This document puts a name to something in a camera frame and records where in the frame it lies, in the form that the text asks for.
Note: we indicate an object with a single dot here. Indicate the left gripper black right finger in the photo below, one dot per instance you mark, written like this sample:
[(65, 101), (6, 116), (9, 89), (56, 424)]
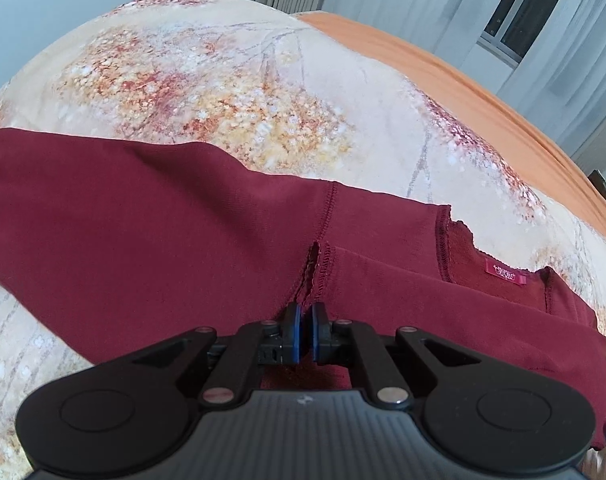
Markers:
[(479, 411)]

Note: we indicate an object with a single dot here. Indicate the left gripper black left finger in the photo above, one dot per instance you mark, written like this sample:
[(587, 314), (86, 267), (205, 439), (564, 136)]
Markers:
[(130, 413)]

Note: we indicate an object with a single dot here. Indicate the dark red garment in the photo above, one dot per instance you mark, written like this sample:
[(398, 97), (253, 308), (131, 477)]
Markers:
[(115, 245)]

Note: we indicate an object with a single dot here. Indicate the orange bed sheet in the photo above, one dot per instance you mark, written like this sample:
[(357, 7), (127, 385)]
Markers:
[(530, 153)]

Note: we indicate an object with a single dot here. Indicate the white sheer curtain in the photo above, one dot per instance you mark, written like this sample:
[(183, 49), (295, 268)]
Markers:
[(559, 86)]

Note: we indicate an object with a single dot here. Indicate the floral cream quilt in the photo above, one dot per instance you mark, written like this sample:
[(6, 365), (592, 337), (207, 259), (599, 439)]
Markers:
[(284, 99)]

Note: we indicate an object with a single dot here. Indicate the window with dark frame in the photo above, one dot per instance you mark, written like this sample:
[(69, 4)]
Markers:
[(514, 26)]

